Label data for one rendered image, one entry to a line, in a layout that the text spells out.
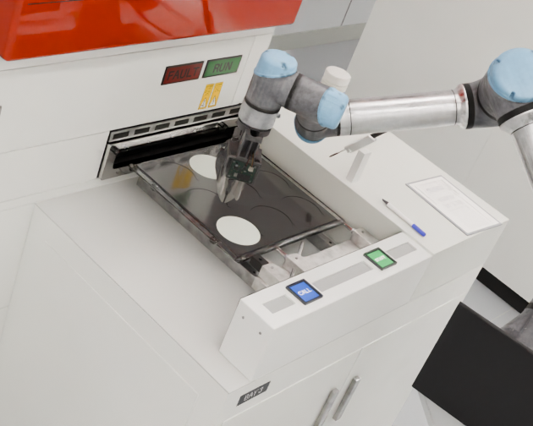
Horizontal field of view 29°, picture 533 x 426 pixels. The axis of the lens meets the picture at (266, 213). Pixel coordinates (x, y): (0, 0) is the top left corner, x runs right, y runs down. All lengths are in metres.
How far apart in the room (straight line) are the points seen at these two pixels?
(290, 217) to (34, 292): 0.60
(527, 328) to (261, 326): 0.53
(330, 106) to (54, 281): 0.72
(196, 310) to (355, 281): 0.33
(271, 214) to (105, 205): 0.37
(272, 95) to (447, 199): 0.71
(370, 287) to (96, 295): 0.57
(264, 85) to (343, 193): 0.52
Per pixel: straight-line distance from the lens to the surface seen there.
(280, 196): 2.40
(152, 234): 2.26
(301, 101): 1.99
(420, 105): 2.14
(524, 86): 2.02
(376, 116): 2.12
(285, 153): 2.52
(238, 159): 2.06
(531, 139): 2.03
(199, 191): 2.31
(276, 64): 1.98
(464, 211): 2.54
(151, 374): 2.10
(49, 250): 2.25
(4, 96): 2.02
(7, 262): 2.33
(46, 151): 2.18
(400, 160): 2.63
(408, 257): 2.28
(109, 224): 2.25
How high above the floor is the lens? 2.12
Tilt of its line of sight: 32 degrees down
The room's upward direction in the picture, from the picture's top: 22 degrees clockwise
